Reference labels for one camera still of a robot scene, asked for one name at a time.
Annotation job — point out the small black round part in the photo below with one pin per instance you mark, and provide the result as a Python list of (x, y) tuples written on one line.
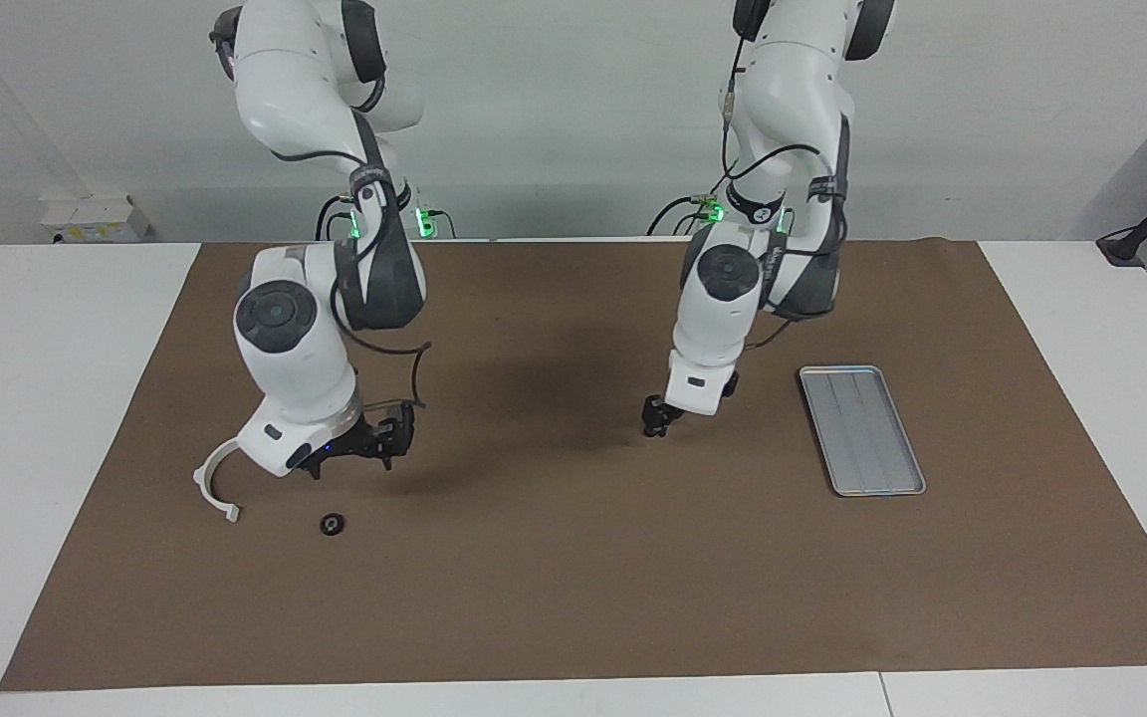
[(333, 524)]

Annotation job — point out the silver metal tray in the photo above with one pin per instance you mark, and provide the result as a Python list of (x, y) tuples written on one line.
[(862, 428)]

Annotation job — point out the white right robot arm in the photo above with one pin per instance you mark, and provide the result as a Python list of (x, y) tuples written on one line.
[(295, 368)]

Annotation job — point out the white adapter box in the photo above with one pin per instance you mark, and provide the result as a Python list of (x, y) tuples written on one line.
[(96, 214)]

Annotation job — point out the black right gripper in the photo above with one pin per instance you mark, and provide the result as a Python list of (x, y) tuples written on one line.
[(349, 446)]

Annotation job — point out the brown table mat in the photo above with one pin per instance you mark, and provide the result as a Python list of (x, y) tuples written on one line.
[(573, 597)]

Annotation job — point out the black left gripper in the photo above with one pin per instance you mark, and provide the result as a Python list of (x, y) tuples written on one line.
[(731, 383)]

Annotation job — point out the green lit base connector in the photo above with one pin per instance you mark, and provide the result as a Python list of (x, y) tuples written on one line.
[(424, 221), (716, 212)]

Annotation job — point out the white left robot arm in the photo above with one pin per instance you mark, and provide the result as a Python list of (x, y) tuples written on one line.
[(713, 329)]

